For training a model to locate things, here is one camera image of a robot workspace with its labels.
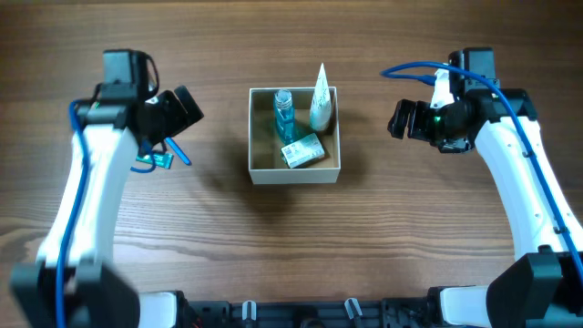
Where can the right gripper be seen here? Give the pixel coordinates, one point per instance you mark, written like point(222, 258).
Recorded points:
point(413, 121)

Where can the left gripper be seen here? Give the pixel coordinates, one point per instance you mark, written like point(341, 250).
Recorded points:
point(178, 110)

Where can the blue disposable razor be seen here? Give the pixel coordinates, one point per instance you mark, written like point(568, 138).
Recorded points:
point(178, 150)

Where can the Colgate toothpaste tube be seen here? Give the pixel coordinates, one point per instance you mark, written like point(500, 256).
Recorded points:
point(162, 160)

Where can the blue mouthwash bottle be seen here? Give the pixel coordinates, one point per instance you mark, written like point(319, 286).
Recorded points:
point(286, 124)

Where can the white bamboo print lotion tube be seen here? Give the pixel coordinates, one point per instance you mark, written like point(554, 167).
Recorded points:
point(321, 106)

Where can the green white soap packet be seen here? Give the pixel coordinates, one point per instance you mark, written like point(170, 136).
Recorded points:
point(302, 152)

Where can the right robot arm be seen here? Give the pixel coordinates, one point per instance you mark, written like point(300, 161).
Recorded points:
point(543, 287)

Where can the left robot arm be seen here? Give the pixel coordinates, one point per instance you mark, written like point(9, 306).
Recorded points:
point(72, 282)

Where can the white cardboard box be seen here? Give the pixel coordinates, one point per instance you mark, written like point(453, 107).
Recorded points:
point(265, 164)

